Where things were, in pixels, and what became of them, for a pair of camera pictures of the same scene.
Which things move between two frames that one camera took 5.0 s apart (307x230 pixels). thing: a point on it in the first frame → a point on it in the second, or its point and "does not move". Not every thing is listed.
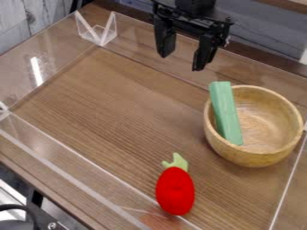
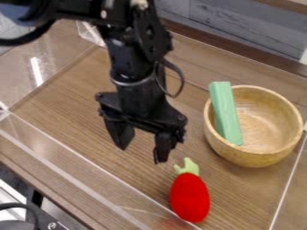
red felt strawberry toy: [174, 187] → [190, 197]
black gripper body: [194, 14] → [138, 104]
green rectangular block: [226, 119] does not move
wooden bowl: [270, 121] does not move
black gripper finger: [206, 51] → [165, 144]
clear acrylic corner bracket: [101, 34] does not move
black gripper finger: [166, 34] → [122, 130]
